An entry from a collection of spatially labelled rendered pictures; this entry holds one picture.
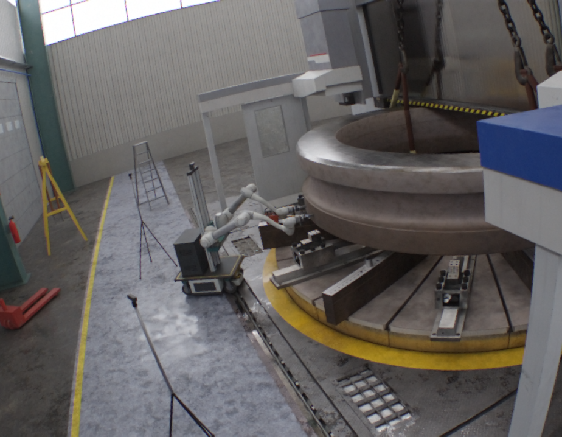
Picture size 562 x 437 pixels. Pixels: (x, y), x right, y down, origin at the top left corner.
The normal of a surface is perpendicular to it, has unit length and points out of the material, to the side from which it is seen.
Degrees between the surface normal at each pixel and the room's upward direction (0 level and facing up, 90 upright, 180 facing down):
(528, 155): 90
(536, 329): 90
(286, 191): 90
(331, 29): 90
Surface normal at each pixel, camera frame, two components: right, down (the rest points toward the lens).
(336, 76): 0.34, 0.25
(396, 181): -0.61, 0.36
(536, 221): -0.92, 0.27
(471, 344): -0.34, 0.37
